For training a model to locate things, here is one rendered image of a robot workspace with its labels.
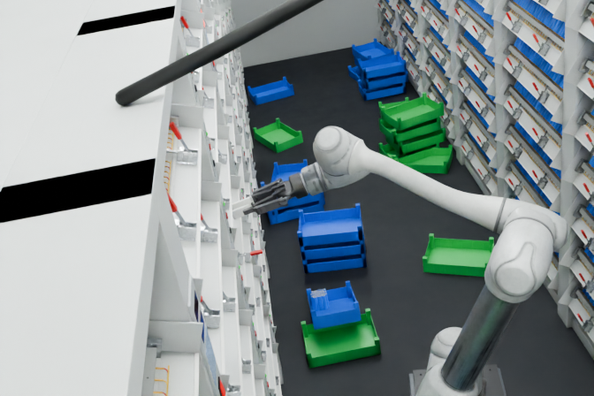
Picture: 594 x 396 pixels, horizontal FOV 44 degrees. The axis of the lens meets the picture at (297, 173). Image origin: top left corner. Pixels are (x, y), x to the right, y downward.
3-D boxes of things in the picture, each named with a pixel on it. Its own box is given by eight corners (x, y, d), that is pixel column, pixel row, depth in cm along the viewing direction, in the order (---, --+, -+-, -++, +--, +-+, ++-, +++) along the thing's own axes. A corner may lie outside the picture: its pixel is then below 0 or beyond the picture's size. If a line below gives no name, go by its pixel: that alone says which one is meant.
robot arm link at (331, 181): (320, 166, 224) (311, 150, 212) (367, 147, 223) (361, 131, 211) (331, 197, 220) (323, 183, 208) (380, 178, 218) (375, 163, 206)
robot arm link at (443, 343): (487, 374, 244) (484, 321, 234) (475, 413, 229) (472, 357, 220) (439, 366, 251) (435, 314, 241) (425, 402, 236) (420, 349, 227)
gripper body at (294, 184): (299, 166, 219) (270, 178, 220) (301, 179, 212) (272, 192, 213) (308, 186, 223) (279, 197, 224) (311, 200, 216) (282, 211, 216)
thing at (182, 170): (199, 147, 160) (206, 88, 154) (196, 331, 108) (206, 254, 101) (104, 137, 157) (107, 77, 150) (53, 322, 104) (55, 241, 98)
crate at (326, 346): (371, 322, 316) (369, 308, 312) (381, 354, 298) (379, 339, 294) (303, 335, 315) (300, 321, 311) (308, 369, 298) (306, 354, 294)
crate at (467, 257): (494, 250, 345) (493, 237, 341) (490, 277, 329) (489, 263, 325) (430, 246, 356) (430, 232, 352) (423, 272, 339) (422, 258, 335)
